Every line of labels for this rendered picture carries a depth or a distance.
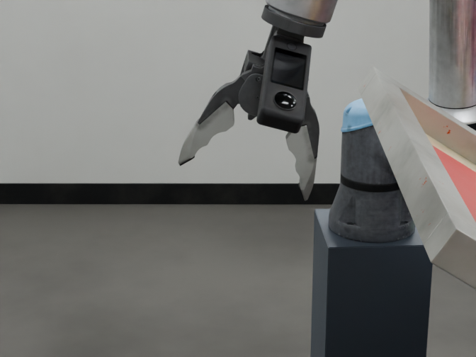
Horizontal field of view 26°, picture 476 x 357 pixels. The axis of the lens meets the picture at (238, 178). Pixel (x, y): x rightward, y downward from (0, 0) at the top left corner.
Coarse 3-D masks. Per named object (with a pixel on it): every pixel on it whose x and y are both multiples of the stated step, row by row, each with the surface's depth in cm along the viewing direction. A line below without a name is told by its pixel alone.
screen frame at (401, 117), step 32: (384, 96) 129; (416, 96) 141; (384, 128) 121; (416, 128) 119; (448, 128) 141; (416, 160) 105; (416, 192) 100; (448, 192) 98; (416, 224) 96; (448, 224) 89; (448, 256) 88
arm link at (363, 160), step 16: (352, 112) 172; (352, 128) 172; (368, 128) 170; (352, 144) 173; (368, 144) 171; (352, 160) 174; (368, 160) 172; (384, 160) 171; (352, 176) 174; (368, 176) 173; (384, 176) 173
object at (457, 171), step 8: (440, 152) 135; (448, 160) 134; (456, 160) 137; (448, 168) 129; (456, 168) 132; (464, 168) 135; (456, 176) 127; (464, 176) 130; (472, 176) 134; (456, 184) 123; (464, 184) 126; (472, 184) 129; (464, 192) 122; (472, 192) 125; (472, 200) 120
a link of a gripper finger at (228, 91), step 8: (240, 80) 112; (224, 88) 113; (232, 88) 113; (240, 88) 113; (216, 96) 113; (224, 96) 113; (232, 96) 113; (208, 104) 113; (216, 104) 113; (232, 104) 113; (208, 112) 114; (200, 120) 114
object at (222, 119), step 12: (228, 108) 113; (204, 120) 114; (216, 120) 114; (228, 120) 114; (192, 132) 115; (204, 132) 114; (216, 132) 114; (192, 144) 115; (204, 144) 115; (180, 156) 116; (192, 156) 115
